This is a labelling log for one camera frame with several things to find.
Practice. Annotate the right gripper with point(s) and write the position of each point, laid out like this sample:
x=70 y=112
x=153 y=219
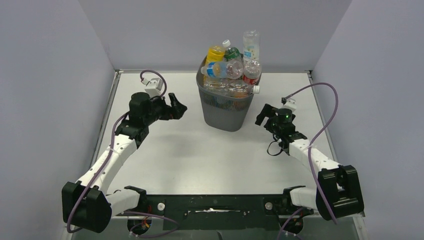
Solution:
x=269 y=111

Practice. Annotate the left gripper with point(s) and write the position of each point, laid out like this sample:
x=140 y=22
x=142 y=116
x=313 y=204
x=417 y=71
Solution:
x=177 y=109

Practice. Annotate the grey mesh waste bin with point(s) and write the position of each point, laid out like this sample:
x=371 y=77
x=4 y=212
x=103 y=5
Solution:
x=222 y=112

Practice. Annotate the clear crushed bottle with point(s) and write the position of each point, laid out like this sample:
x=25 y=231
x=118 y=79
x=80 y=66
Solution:
x=235 y=88

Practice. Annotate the yellow juice bottle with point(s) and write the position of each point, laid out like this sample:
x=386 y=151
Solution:
x=215 y=54

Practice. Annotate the green tinted bottle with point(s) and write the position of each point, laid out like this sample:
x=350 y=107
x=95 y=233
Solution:
x=231 y=52

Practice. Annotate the red cap bottle blue-red label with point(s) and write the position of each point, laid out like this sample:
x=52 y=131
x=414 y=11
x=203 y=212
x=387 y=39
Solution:
x=252 y=71

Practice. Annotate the clear bottle white blue label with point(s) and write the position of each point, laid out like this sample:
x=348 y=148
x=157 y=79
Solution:
x=251 y=45

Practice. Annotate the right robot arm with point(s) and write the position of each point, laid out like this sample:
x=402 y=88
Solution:
x=338 y=191

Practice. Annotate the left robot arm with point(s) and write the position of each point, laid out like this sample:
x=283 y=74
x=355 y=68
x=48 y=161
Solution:
x=86 y=203

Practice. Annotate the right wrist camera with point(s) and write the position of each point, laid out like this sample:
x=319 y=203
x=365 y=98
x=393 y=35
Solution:
x=289 y=103

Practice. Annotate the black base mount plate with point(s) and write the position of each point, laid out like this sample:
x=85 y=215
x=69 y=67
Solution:
x=220 y=212

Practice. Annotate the aluminium frame rail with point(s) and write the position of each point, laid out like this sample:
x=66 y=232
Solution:
x=310 y=227

